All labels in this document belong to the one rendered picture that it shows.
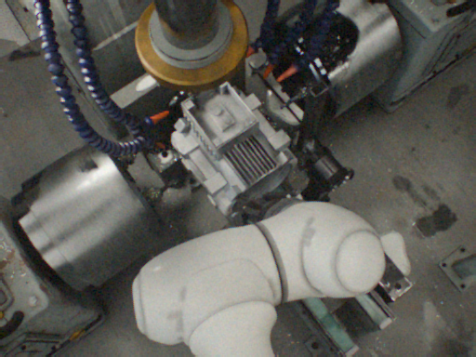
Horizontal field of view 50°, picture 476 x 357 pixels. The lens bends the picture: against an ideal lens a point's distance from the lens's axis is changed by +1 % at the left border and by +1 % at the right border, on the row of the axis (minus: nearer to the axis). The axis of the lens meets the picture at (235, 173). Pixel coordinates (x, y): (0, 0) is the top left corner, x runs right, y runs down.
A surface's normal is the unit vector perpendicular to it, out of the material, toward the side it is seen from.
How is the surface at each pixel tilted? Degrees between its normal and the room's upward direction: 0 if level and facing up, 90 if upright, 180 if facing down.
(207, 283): 14
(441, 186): 0
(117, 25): 90
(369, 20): 20
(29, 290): 0
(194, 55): 0
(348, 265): 26
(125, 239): 58
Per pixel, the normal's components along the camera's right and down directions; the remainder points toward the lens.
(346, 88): 0.51, 0.51
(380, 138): -0.03, -0.33
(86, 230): 0.29, 0.12
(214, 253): -0.01, -0.73
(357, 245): 0.26, -0.16
